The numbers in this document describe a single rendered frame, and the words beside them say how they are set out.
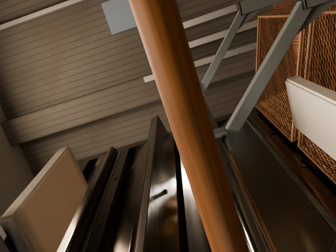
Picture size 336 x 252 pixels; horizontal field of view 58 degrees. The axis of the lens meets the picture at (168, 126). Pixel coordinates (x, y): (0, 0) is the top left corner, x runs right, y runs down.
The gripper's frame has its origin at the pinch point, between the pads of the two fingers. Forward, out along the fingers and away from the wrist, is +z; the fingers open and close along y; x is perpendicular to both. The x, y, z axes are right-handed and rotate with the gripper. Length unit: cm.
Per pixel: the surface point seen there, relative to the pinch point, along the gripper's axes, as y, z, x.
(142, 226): -21, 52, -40
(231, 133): 6.8, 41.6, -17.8
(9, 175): -220, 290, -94
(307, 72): 42, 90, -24
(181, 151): -0.6, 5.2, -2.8
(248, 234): 2.9, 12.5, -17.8
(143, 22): -0.3, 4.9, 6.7
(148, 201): -20, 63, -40
